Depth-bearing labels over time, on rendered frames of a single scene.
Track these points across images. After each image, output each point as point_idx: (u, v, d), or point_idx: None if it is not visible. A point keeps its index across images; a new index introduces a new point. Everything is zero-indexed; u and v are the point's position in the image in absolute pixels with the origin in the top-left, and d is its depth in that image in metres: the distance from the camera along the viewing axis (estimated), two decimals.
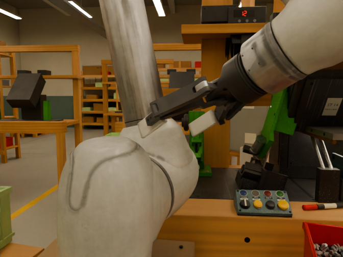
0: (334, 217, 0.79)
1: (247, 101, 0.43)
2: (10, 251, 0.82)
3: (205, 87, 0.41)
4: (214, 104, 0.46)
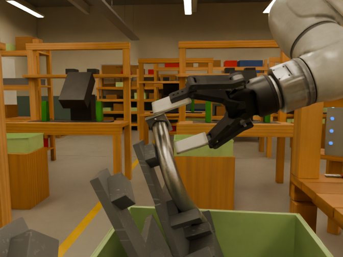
0: None
1: (265, 108, 0.51)
2: None
3: (242, 78, 0.49)
4: (234, 104, 0.52)
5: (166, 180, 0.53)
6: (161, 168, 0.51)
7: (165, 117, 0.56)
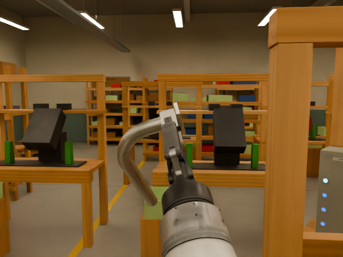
0: None
1: (161, 204, 0.42)
2: None
3: (168, 152, 0.42)
4: (169, 172, 0.46)
5: None
6: (130, 129, 0.59)
7: (177, 118, 0.55)
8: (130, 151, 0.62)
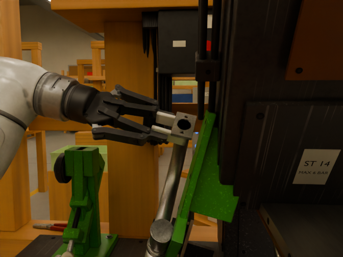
0: None
1: None
2: None
3: None
4: None
5: (181, 168, 0.62)
6: (184, 155, 0.63)
7: (175, 118, 0.56)
8: (173, 177, 0.61)
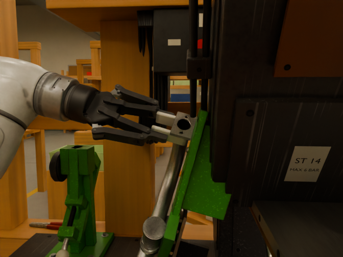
0: None
1: None
2: None
3: None
4: None
5: (179, 168, 0.62)
6: (183, 155, 0.63)
7: (176, 118, 0.56)
8: (171, 176, 0.61)
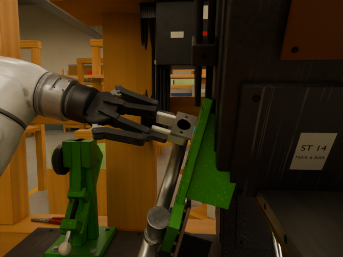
0: None
1: None
2: None
3: None
4: None
5: (179, 169, 0.62)
6: (182, 155, 0.63)
7: (176, 118, 0.56)
8: (171, 177, 0.61)
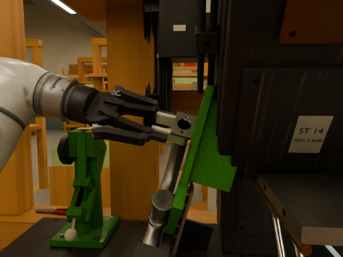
0: None
1: None
2: None
3: None
4: None
5: (178, 169, 0.62)
6: (182, 155, 0.63)
7: (176, 118, 0.56)
8: (170, 177, 0.61)
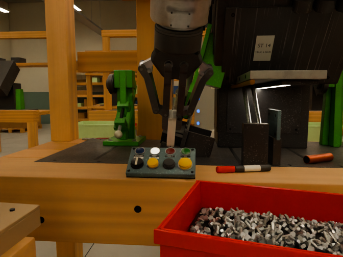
0: (249, 179, 0.60)
1: None
2: None
3: (212, 69, 0.49)
4: None
5: (189, 88, 0.96)
6: (191, 80, 0.97)
7: None
8: None
